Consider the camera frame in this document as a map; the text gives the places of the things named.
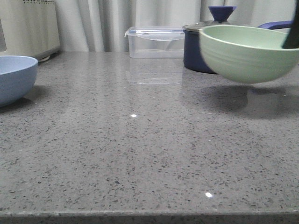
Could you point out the dark blue pot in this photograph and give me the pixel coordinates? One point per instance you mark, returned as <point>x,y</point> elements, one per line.
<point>192,56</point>

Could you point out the white curtain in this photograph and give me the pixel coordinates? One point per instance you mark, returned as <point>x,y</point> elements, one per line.
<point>100,25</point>

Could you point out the green bowl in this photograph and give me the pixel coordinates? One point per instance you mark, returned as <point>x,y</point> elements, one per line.
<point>246,54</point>

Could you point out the blue bowl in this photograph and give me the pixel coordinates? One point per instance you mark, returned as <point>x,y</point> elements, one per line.
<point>17,77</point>

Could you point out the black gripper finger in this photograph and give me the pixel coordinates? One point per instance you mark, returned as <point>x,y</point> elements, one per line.
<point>292,39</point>

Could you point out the cream toaster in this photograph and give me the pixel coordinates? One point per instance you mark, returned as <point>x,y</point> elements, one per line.
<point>28,28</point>

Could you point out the clear plastic container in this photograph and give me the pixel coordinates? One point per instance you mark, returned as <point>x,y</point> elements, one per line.
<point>155,42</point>

